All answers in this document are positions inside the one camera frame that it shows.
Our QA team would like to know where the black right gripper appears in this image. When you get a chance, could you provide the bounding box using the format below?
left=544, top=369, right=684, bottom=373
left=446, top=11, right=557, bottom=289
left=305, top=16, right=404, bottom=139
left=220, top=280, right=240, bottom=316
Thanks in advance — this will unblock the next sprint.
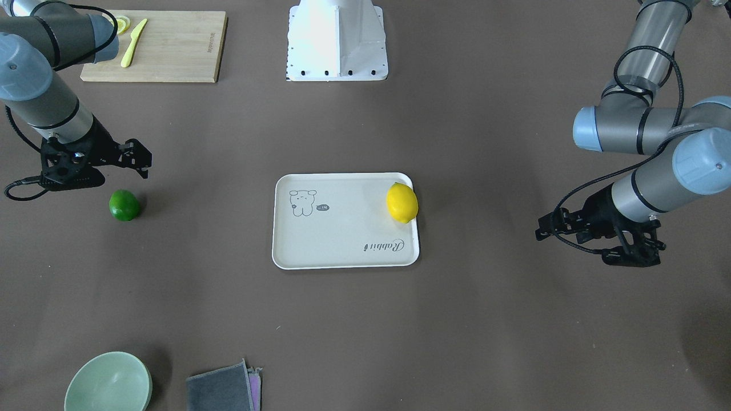
left=39, top=118, right=152, bottom=191

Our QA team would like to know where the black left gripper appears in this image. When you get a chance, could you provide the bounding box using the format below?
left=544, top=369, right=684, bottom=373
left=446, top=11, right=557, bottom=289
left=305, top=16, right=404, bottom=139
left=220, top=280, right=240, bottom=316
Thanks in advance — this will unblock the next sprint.
left=535, top=185, right=666, bottom=268

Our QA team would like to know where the green lime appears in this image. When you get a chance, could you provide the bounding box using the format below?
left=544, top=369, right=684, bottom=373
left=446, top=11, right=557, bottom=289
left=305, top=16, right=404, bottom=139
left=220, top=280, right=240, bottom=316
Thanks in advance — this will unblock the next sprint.
left=108, top=190, right=141, bottom=221

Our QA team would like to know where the yellow lemon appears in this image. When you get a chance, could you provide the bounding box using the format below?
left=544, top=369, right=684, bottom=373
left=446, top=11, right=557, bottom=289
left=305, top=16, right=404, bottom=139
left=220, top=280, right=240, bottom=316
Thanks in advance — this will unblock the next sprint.
left=386, top=182, right=419, bottom=224

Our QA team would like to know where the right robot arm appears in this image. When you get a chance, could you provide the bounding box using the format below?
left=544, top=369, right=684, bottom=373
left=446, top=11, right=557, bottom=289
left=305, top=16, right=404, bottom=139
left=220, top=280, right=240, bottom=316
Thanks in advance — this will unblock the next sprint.
left=1, top=1, right=152, bottom=196

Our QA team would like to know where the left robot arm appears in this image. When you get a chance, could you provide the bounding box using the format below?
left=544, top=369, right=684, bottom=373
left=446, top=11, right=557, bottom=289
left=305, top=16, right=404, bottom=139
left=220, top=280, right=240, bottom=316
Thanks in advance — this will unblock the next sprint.
left=535, top=1, right=730, bottom=268

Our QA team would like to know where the cream rabbit tray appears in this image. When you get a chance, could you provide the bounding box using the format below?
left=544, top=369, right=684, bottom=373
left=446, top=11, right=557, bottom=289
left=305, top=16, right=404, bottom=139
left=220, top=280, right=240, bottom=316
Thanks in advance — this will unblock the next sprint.
left=272, top=172, right=420, bottom=270

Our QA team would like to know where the bamboo cutting board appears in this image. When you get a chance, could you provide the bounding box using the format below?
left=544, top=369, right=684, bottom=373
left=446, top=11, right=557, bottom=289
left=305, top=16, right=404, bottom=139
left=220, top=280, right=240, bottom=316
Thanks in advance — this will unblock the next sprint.
left=80, top=10, right=228, bottom=83

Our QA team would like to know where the yellow plastic knife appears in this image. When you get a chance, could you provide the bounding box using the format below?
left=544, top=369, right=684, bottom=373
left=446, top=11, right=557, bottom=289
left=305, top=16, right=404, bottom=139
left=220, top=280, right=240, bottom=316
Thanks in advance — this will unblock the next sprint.
left=120, top=18, right=148, bottom=68

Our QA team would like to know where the lemon slice far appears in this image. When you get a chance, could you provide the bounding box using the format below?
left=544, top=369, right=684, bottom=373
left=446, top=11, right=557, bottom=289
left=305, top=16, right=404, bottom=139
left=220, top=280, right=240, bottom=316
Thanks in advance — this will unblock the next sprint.
left=115, top=15, right=131, bottom=36

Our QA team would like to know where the mint green bowl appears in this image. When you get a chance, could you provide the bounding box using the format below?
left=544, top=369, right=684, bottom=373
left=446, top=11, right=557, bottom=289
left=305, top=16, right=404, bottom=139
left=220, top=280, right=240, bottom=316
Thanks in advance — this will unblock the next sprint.
left=63, top=352, right=153, bottom=410

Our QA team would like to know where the purple cloth underneath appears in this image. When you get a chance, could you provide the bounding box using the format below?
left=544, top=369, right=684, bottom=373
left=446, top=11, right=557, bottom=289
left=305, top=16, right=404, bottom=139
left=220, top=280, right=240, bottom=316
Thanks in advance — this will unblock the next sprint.
left=247, top=368, right=263, bottom=411

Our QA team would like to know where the grey folded cloth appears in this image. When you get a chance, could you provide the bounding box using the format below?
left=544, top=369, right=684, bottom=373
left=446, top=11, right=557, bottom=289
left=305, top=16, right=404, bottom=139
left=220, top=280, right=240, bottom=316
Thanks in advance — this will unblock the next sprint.
left=186, top=361, right=253, bottom=410

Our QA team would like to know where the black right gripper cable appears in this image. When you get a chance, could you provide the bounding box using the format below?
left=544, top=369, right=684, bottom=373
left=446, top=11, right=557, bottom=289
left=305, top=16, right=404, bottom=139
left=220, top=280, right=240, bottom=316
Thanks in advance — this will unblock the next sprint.
left=3, top=103, right=52, bottom=202

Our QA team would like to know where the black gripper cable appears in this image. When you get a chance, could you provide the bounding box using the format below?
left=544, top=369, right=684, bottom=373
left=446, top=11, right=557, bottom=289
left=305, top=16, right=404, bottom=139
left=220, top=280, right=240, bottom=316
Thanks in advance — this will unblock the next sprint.
left=551, top=46, right=685, bottom=255
left=3, top=103, right=52, bottom=202

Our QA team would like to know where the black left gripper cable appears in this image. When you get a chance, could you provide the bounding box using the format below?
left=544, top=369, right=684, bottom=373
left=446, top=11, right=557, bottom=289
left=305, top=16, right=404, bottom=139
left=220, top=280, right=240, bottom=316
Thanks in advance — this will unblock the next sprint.
left=551, top=46, right=685, bottom=255

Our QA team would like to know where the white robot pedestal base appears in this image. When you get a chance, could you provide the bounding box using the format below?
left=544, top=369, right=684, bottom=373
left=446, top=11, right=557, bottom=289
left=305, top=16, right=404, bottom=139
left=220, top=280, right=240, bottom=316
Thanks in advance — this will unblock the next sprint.
left=286, top=1, right=389, bottom=82

